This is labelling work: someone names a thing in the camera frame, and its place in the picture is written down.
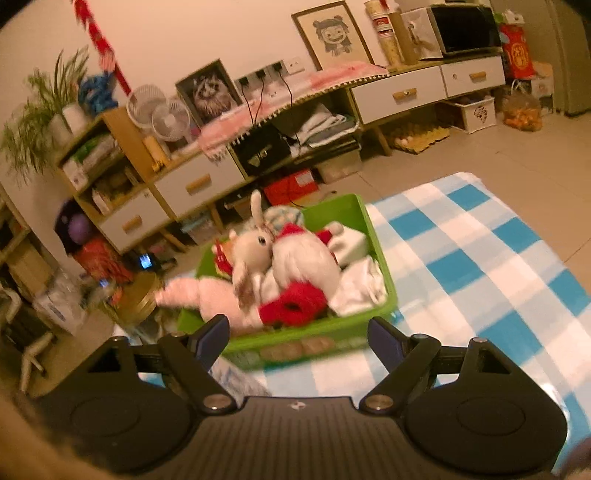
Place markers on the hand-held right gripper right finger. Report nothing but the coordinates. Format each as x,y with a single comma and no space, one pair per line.
381,337

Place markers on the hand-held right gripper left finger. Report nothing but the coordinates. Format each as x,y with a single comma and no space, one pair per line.
214,337

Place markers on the pink plush toy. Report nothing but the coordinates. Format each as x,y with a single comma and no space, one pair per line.
203,295

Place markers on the green plastic bin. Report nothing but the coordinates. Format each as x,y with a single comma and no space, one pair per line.
355,212

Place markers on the clear plastic wrapper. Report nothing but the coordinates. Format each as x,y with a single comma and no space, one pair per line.
235,378

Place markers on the white cloth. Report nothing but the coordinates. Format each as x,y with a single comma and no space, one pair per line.
358,277

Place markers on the red white striped plush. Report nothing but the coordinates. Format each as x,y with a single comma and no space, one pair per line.
222,256

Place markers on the round wooden stool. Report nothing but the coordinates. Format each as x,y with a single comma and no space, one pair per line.
138,295

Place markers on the white rabbit plush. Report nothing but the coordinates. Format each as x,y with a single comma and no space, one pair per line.
251,251

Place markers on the blue white checked blanket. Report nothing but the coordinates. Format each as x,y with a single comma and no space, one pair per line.
461,277

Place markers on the small device with blue screen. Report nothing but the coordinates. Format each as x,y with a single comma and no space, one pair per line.
146,261

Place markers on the small translucent storage box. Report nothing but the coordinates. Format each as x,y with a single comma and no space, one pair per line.
199,230

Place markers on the white red plush toy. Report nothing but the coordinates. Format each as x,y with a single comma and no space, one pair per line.
302,263

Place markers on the red patterned bag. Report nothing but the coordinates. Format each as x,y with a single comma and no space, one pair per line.
104,263

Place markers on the light blue patterned cloth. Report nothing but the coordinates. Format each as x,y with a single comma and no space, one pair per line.
281,217

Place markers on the white plastic bag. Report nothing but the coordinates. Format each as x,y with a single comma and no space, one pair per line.
60,307

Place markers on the red cardboard box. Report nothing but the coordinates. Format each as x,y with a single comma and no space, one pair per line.
293,187

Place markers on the purple ball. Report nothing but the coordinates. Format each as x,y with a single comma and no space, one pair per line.
78,229

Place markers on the clear plastic storage box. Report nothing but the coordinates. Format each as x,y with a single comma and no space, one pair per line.
339,166

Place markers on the black box with gold emblem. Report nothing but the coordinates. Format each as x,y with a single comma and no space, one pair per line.
258,150

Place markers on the yellow roll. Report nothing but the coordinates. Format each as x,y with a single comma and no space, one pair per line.
154,150

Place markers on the white office chair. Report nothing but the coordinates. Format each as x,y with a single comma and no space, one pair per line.
18,346

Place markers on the egg tray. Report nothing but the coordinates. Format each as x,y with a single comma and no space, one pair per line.
418,138

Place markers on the wooden shelf cabinet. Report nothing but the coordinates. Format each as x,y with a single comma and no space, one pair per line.
117,157

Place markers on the wooden side shelf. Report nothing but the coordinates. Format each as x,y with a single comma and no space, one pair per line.
16,244

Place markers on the stack of folded cloths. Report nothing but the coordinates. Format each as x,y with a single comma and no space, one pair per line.
323,124

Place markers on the small white desk fan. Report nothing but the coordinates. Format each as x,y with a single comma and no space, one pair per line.
171,120

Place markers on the long wooden drawer cabinet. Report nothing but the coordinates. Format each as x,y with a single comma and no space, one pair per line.
392,99

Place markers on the white wooden crate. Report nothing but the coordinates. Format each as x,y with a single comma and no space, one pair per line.
473,115

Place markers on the framed cat picture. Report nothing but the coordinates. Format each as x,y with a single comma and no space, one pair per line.
210,94

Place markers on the large white desk fan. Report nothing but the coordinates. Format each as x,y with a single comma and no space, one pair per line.
143,104

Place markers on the pink white table runner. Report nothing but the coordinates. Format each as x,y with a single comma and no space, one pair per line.
332,76

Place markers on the bag of oranges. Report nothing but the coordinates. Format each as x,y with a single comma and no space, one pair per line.
521,110

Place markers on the blue plush toy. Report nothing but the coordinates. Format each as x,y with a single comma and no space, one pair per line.
97,92

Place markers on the large potted green plant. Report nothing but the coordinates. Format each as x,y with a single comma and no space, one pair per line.
27,134

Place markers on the small potted green plant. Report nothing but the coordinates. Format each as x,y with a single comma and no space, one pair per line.
69,92

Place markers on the brown cardboard tube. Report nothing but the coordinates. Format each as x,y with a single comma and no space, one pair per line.
401,39

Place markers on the stack of paper cups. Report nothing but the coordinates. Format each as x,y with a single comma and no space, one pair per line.
385,32

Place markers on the brown cardboard box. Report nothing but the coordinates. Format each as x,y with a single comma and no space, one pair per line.
542,78

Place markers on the framed cartoon drawing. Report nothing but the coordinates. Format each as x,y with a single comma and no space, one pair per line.
332,34

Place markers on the red gift box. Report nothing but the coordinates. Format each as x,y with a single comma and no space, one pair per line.
517,53

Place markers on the white microwave oven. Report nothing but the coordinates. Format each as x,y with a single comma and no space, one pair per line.
461,30

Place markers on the long red hanging garland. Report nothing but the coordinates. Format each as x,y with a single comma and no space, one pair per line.
99,37

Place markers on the grey refrigerator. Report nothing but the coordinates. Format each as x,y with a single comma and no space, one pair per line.
558,55

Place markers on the wall power outlets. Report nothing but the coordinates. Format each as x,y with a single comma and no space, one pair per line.
258,74

